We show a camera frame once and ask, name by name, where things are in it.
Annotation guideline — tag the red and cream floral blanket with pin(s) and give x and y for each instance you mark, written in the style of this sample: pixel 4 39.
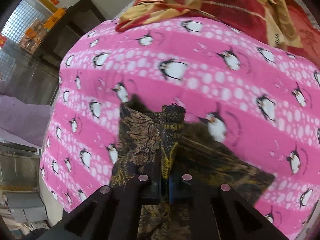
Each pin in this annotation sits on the red and cream floral blanket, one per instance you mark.
pixel 279 23

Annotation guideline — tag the brown floral batik shirt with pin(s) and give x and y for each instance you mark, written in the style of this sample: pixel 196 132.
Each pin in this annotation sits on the brown floral batik shirt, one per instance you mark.
pixel 145 136

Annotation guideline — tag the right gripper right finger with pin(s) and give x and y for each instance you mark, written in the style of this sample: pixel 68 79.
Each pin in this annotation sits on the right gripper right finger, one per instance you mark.
pixel 220 193

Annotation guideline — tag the orange box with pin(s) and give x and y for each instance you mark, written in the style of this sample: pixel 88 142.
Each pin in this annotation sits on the orange box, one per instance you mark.
pixel 54 18

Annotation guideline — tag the dark wooden footboard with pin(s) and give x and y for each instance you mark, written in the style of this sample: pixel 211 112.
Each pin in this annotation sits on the dark wooden footboard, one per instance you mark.
pixel 74 24

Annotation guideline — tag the glass block window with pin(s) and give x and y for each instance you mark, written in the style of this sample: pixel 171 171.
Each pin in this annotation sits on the glass block window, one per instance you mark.
pixel 20 20

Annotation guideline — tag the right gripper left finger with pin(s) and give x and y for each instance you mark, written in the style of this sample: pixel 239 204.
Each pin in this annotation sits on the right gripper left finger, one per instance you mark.
pixel 112 212

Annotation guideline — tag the pink penguin bed sheet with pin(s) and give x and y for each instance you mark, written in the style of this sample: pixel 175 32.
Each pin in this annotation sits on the pink penguin bed sheet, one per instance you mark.
pixel 259 101

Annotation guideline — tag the person in lilac shirt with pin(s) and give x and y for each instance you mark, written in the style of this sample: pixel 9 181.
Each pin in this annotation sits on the person in lilac shirt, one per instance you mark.
pixel 23 123

